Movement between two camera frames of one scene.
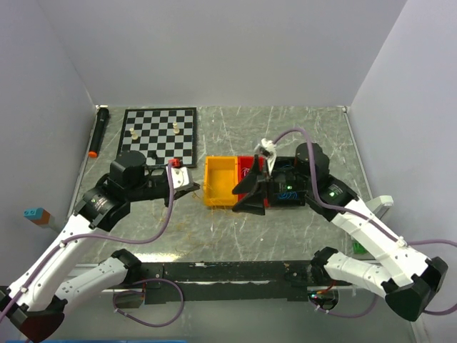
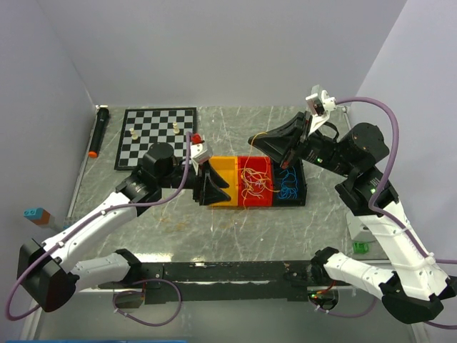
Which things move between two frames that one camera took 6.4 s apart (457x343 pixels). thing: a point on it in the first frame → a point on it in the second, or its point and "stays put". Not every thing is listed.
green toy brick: x=358 y=249 stays put
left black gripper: x=181 y=191 → x=211 y=193
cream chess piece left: x=133 y=135 stays put
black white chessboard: x=164 y=135 stays put
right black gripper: x=253 y=203 → x=283 y=143
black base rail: x=183 y=283 stays put
